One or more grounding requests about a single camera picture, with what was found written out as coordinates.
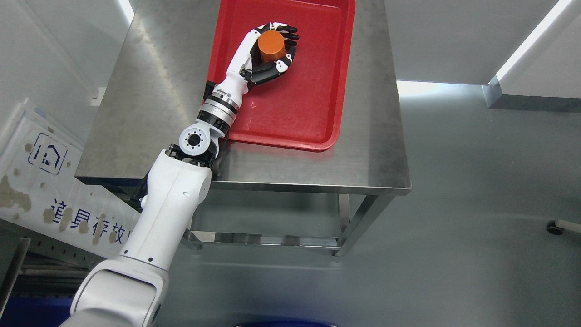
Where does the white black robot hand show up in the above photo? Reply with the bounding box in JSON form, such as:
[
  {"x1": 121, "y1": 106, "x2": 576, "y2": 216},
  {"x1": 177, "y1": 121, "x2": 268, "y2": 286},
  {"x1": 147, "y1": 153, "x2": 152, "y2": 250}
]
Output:
[{"x1": 212, "y1": 21, "x2": 299, "y2": 105}]

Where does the orange cylindrical capacitor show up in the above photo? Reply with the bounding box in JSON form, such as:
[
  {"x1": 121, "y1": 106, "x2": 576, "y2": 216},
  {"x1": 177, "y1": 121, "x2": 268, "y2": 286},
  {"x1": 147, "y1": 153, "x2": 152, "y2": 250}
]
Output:
[{"x1": 257, "y1": 30, "x2": 286, "y2": 62}]

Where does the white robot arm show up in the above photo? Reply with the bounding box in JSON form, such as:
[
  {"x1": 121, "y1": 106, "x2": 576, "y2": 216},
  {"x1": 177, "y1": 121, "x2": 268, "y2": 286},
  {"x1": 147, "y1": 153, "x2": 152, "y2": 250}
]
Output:
[{"x1": 62, "y1": 77, "x2": 248, "y2": 327}]

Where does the metal shelf rack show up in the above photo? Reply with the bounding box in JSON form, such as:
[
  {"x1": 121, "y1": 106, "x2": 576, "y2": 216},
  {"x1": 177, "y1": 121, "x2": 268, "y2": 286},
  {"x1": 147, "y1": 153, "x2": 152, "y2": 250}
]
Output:
[{"x1": 0, "y1": 220, "x2": 104, "y2": 306}]

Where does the red plastic tray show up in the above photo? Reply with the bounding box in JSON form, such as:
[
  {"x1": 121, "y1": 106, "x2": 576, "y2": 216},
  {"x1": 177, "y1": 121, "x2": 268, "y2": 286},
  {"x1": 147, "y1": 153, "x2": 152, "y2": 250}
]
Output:
[{"x1": 207, "y1": 0, "x2": 356, "y2": 152}]

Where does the white sign board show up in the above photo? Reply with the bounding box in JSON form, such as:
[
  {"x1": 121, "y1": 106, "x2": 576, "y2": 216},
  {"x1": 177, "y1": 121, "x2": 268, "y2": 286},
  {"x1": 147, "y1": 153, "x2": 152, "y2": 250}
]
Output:
[{"x1": 0, "y1": 101, "x2": 138, "y2": 258}]

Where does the black caster wheel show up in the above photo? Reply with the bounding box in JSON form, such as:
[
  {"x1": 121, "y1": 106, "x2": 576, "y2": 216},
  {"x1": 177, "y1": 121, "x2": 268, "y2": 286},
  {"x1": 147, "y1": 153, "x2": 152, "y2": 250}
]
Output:
[{"x1": 546, "y1": 221, "x2": 564, "y2": 235}]

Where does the steel table frame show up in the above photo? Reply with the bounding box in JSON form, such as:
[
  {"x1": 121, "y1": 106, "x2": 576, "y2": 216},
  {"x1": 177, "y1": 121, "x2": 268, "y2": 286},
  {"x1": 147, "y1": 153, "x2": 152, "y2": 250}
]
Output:
[{"x1": 75, "y1": 0, "x2": 412, "y2": 255}]

